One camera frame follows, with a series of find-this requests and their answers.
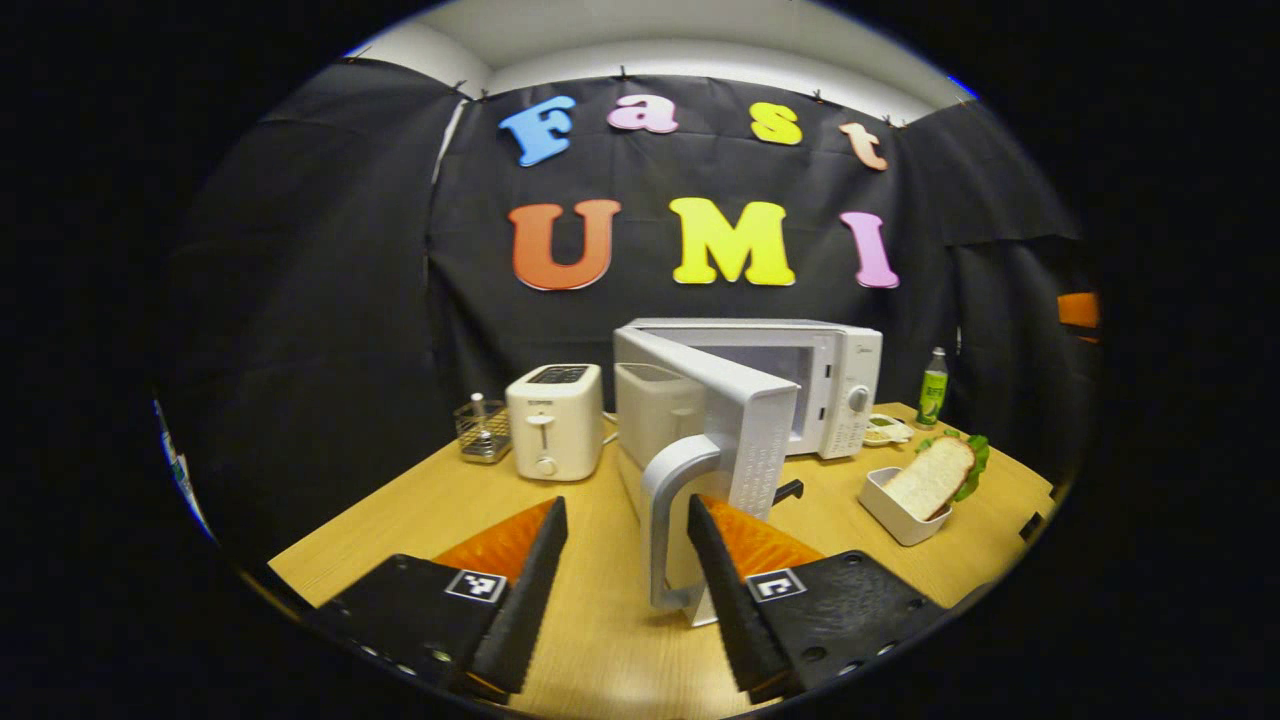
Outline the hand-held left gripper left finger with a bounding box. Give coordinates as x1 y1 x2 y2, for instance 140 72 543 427
310 496 569 697

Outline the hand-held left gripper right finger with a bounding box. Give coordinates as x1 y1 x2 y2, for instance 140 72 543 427
686 493 951 704

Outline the toast sandwich with lettuce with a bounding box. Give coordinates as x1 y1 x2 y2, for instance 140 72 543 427
880 430 991 522

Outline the white microwave oven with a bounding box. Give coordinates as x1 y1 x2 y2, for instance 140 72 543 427
612 318 884 628

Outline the green drink bottle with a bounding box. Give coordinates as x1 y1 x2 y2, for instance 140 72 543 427
917 347 949 429

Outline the white rectangular tray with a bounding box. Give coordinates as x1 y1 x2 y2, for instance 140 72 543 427
858 467 953 547

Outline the white toaster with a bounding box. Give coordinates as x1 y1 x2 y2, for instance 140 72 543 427
505 363 604 482

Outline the black backdrop cloth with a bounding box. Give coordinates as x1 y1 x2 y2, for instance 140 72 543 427
165 58 1101 561

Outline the wire mesh basket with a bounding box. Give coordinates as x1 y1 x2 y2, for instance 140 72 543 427
453 393 513 464

